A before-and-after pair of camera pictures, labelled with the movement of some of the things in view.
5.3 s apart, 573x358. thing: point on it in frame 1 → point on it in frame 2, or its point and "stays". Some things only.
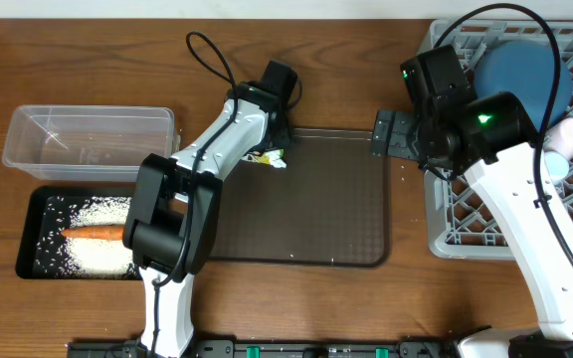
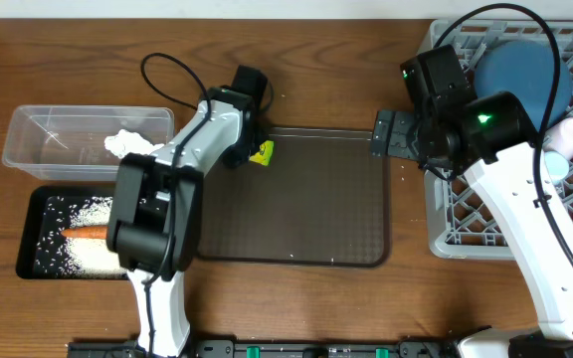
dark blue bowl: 526,70 stays
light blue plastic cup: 557,166 stays
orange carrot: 95,232 stays
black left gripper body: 283,134 → 248,143
